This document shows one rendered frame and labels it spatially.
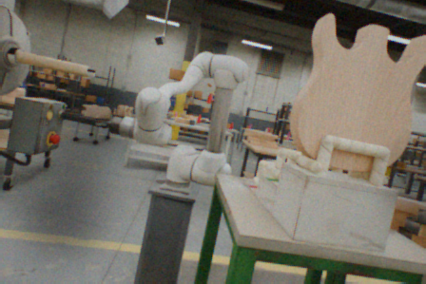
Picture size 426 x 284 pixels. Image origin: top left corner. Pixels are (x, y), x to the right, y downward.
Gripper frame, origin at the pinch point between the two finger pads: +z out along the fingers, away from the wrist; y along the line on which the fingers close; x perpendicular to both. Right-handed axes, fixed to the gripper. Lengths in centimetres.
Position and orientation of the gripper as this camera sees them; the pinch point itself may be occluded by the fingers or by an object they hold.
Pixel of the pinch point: (71, 117)
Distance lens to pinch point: 119.7
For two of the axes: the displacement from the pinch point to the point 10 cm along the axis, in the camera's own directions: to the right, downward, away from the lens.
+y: -1.2, -0.8, 9.9
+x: 2.0, -9.8, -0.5
